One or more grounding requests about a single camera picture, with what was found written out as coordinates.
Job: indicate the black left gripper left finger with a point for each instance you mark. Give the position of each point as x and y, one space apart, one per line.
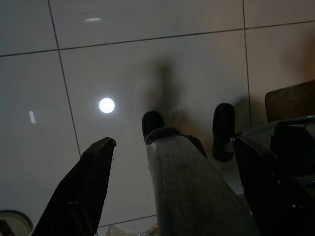
78 191

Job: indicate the grey robot left leg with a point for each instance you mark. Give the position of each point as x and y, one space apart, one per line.
187 186

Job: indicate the white round container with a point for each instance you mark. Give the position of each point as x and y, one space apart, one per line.
14 226

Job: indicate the dark glass side table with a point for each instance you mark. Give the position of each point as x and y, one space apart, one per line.
258 130

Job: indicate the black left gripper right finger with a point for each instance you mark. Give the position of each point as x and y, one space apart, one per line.
270 204

